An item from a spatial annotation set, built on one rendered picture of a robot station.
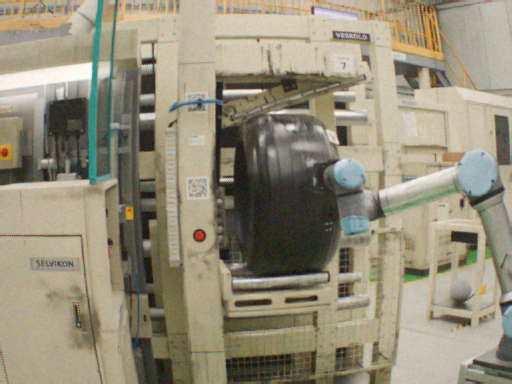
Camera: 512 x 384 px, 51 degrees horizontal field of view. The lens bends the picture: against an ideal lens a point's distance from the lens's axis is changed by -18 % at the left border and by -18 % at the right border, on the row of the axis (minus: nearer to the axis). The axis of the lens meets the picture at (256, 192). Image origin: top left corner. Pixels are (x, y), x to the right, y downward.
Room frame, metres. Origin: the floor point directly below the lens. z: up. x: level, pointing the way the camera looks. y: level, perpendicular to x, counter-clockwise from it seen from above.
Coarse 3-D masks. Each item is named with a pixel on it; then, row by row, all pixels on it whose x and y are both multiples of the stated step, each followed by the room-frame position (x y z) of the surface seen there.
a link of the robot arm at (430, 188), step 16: (432, 176) 1.62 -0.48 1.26; (448, 176) 1.58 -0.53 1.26; (384, 192) 1.69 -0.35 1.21; (400, 192) 1.66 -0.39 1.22; (416, 192) 1.63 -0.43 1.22; (432, 192) 1.61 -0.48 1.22; (448, 192) 1.59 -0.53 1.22; (464, 192) 1.61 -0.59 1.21; (384, 208) 1.68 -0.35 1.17; (400, 208) 1.67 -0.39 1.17
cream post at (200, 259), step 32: (192, 0) 2.15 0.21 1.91; (192, 32) 2.15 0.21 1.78; (192, 64) 2.15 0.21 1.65; (192, 128) 2.15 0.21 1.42; (192, 160) 2.15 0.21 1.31; (192, 224) 2.15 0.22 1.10; (192, 256) 2.15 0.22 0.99; (192, 288) 2.15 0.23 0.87; (192, 320) 2.15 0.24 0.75; (192, 352) 2.15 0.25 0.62; (224, 352) 2.17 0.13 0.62
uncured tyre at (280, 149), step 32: (256, 128) 2.12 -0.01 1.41; (288, 128) 2.11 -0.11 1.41; (320, 128) 2.13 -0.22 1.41; (256, 160) 2.04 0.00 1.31; (288, 160) 2.02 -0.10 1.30; (320, 160) 2.04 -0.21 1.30; (256, 192) 2.02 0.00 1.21; (288, 192) 2.00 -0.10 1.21; (256, 224) 2.03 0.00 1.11; (288, 224) 2.00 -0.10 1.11; (320, 224) 2.02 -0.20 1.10; (256, 256) 2.08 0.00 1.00; (288, 256) 2.06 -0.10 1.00; (320, 256) 2.08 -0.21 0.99
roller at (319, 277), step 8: (304, 272) 2.15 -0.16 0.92; (312, 272) 2.15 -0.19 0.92; (320, 272) 2.15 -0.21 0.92; (328, 272) 2.16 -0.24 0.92; (232, 280) 2.10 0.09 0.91; (240, 280) 2.10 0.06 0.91; (248, 280) 2.11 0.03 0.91; (256, 280) 2.11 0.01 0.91; (264, 280) 2.11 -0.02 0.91; (272, 280) 2.12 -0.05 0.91; (280, 280) 2.12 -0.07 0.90; (288, 280) 2.12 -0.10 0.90; (296, 280) 2.13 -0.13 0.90; (304, 280) 2.13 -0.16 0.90; (312, 280) 2.14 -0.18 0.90; (320, 280) 2.14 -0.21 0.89; (328, 280) 2.15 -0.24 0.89; (232, 288) 2.11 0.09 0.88; (240, 288) 2.11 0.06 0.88; (248, 288) 2.11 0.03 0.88; (256, 288) 2.12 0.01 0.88
